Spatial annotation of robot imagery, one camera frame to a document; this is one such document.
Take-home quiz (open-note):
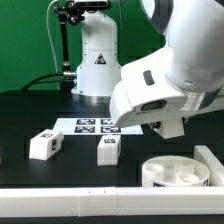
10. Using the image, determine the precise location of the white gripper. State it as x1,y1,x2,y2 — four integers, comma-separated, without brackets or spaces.
110,49,224,128

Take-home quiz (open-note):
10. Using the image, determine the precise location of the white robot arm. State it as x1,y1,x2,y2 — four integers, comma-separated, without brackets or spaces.
73,0,224,127

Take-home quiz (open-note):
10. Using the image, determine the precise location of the white marker sheet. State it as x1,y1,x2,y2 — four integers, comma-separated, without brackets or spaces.
53,118,143,135

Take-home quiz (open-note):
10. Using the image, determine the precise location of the white right fence bar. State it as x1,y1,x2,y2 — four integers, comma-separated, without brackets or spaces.
194,145,224,187

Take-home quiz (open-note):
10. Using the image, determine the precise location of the white fence bar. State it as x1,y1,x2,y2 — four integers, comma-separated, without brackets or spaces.
194,145,224,187
0,187,224,218

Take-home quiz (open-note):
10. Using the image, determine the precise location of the white front fence bar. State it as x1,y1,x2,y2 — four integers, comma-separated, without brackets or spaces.
0,187,224,218

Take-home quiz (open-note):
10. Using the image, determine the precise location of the black cable bundle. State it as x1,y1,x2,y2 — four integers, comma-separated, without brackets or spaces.
21,70,78,92

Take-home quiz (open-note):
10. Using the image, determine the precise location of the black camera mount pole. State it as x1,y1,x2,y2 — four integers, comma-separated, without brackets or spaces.
53,0,86,81

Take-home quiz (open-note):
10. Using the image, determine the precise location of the white cable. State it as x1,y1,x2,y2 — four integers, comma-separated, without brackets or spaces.
46,0,60,74

